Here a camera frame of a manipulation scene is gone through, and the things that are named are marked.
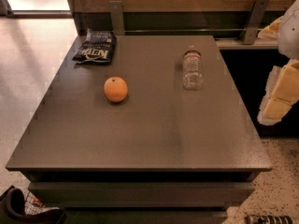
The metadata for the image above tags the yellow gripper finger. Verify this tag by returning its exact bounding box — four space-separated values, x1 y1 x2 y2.
257 59 299 126
257 17 282 40

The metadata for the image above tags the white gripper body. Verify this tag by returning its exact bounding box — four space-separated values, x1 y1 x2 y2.
278 0 299 60

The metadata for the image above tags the clear plastic water bottle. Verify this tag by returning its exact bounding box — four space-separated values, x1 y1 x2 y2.
182 46 204 91

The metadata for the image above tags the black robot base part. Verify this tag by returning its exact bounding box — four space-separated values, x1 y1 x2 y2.
0 186 66 224

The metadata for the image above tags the dark grey table with drawers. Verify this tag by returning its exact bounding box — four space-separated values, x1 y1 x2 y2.
7 35 271 224

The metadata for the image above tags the black cylindrical floor object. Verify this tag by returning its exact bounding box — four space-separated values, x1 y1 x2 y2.
246 215 298 224

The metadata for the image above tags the orange fruit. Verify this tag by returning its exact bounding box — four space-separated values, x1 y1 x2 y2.
104 77 128 103

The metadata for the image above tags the dark blue chip bag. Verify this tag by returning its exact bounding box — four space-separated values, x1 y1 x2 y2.
73 29 117 63

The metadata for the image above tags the right metal wall bracket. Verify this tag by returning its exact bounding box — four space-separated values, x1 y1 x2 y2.
240 0 269 44

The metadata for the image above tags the metal wall bracket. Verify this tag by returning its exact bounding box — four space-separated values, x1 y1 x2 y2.
109 1 125 35
240 0 269 44

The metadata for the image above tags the left metal wall bracket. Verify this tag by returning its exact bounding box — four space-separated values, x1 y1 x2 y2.
109 1 125 35

